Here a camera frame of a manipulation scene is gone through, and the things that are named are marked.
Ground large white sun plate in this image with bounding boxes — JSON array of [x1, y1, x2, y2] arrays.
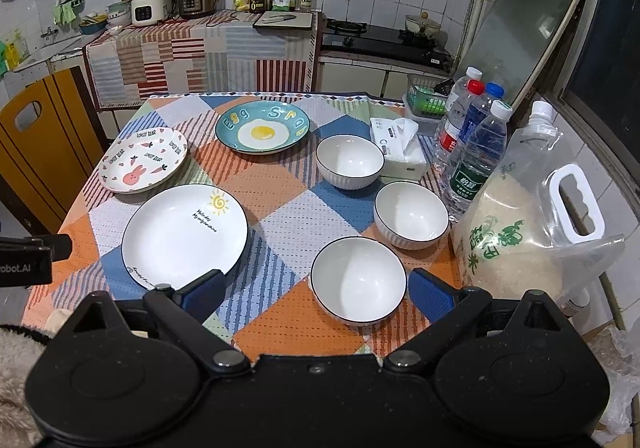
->
[[122, 184, 248, 290]]

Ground white bowl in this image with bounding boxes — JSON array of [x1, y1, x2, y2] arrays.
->
[[308, 237, 407, 327], [316, 135, 384, 191], [374, 182, 449, 251]]

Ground white pink rabbit plate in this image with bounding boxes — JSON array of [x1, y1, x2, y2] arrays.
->
[[98, 127, 189, 194]]

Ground teal fried egg plate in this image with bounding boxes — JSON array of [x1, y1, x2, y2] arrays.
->
[[215, 100, 310, 156]]

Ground cream fleece sleeve forearm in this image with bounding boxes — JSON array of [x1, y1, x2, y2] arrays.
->
[[0, 309, 72, 447]]

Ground stacked bowls on counter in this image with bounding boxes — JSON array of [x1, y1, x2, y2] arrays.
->
[[107, 0, 131, 26]]

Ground yellow wooden chair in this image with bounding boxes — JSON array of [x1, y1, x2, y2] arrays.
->
[[1, 67, 110, 234]]

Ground water bottle green label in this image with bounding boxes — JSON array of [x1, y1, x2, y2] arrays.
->
[[442, 99, 512, 223]]

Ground colourful patchwork tablecloth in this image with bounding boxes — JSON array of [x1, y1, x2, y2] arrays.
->
[[22, 93, 427, 358]]

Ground white tissue box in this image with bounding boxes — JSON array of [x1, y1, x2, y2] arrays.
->
[[370, 118, 428, 182]]

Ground water bottle red cap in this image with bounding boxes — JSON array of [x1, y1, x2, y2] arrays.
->
[[433, 78, 485, 176]]

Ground water bottle blue cap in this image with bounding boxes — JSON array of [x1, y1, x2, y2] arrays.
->
[[459, 82, 504, 144]]

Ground green plastic basket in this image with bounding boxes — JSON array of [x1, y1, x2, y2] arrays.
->
[[405, 74, 452, 119]]

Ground water bottle white cap back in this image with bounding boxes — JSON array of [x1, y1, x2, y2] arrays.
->
[[445, 67, 483, 111]]

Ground blue bowl on counter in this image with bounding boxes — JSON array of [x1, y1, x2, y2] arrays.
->
[[79, 14, 108, 35]]

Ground green cloth on hook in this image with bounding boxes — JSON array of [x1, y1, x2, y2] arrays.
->
[[52, 0, 85, 26]]

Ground striped patchwork counter cloth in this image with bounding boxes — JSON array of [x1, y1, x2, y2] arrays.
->
[[85, 10, 322, 110]]

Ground white rice cooker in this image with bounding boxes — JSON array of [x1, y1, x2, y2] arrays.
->
[[131, 0, 174, 28]]

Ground black gas stove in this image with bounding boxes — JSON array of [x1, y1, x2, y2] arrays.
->
[[321, 19, 454, 71]]

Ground cream pot on stove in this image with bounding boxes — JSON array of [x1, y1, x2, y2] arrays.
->
[[405, 12, 440, 38]]

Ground cutting board on counter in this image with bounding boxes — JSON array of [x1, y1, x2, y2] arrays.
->
[[253, 12, 314, 30]]

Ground leaning grey board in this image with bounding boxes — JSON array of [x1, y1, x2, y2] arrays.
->
[[454, 0, 580, 108]]

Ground clear rice bag with handle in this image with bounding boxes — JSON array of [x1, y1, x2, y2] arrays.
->
[[452, 100, 624, 305]]

